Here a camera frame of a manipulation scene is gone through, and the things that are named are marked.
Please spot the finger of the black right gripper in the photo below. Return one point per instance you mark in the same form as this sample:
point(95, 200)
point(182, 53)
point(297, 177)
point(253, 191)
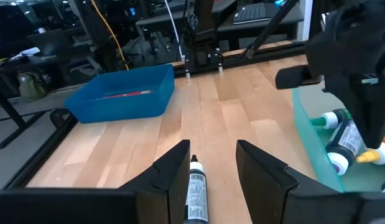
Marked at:
point(366, 112)
point(295, 77)

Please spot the black desk with papers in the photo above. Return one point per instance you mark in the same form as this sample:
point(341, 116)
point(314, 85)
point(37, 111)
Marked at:
point(12, 109)

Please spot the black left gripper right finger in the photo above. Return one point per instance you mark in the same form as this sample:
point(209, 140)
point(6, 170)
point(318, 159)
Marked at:
point(260, 177)

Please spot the green tipped paint bottle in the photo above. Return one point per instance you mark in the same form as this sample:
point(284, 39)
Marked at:
point(330, 119)

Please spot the black camera mount tower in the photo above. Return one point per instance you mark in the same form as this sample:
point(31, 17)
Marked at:
point(200, 46)

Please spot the red pen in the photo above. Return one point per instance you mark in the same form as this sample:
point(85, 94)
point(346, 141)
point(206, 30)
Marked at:
point(130, 93)

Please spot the black computer keyboard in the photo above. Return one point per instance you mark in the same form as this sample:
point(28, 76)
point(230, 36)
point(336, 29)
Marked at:
point(256, 12)

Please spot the black diagonal strut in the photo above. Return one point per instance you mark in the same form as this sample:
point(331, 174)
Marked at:
point(273, 26)

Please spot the teal plastic tray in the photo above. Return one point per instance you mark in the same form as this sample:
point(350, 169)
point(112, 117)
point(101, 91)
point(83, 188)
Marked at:
point(307, 146)

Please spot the black bottle with white label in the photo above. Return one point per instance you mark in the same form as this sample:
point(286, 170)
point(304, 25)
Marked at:
point(196, 199)

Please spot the green backpack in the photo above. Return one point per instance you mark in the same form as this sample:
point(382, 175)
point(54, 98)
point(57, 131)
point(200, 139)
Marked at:
point(32, 87)

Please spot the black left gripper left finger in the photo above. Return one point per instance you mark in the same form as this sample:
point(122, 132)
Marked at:
point(167, 186)

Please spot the blue plastic bin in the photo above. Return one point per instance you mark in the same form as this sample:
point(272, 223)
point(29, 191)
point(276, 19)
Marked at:
point(117, 109)

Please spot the white bottle with yellow tip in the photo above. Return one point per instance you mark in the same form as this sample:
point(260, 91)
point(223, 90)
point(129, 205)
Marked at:
point(382, 154)

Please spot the black clamp bracket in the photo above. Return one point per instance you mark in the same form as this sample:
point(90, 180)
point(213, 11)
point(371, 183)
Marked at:
point(60, 116)

